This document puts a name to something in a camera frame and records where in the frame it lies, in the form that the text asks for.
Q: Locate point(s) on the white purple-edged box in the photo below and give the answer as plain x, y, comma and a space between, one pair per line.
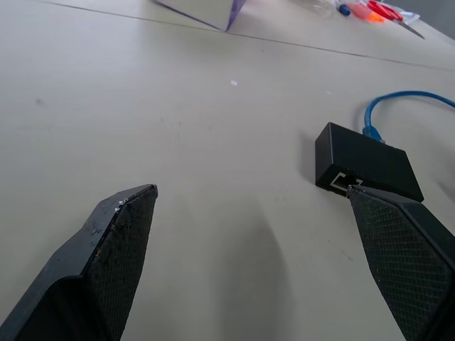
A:
209, 10

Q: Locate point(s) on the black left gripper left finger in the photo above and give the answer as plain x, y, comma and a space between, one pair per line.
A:
103, 263

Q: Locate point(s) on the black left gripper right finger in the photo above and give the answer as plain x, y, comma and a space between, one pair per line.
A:
401, 255

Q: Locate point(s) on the clear plastic bag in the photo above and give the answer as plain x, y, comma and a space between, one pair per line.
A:
328, 7

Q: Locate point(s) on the black network switch box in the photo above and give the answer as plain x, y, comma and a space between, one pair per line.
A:
366, 160

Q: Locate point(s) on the blue-capped pen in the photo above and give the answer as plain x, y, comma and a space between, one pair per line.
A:
343, 9

